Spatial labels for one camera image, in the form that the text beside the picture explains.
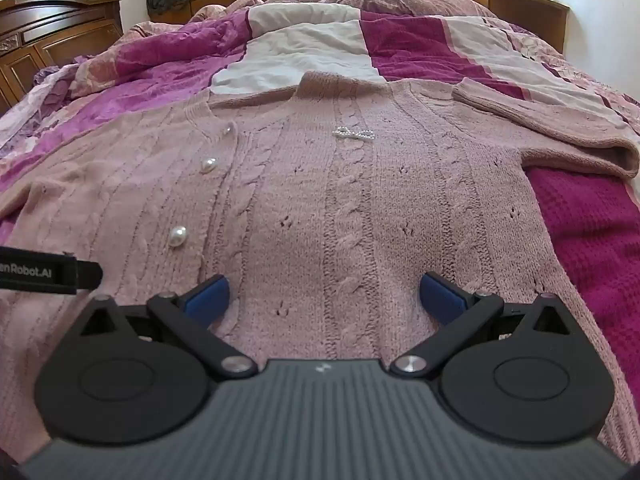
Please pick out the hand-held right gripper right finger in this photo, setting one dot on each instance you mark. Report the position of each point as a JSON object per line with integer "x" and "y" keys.
{"x": 442, "y": 297}

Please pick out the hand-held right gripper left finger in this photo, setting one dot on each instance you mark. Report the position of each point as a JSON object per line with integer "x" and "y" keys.
{"x": 207, "y": 297}

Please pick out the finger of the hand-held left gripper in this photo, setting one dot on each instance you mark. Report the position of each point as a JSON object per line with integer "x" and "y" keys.
{"x": 40, "y": 270}

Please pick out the pink knit cardigan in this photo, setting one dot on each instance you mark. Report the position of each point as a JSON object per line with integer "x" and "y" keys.
{"x": 325, "y": 185}

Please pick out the lavender floral blanket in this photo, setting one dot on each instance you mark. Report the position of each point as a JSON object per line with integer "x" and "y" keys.
{"x": 30, "y": 110}

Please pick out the carved wooden bed board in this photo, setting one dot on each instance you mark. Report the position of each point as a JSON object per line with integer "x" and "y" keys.
{"x": 55, "y": 35}

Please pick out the purple patchwork quilt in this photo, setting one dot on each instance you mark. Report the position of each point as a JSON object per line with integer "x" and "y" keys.
{"x": 425, "y": 50}

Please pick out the wooden headboard shelf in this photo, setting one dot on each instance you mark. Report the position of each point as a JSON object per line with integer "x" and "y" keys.
{"x": 525, "y": 15}

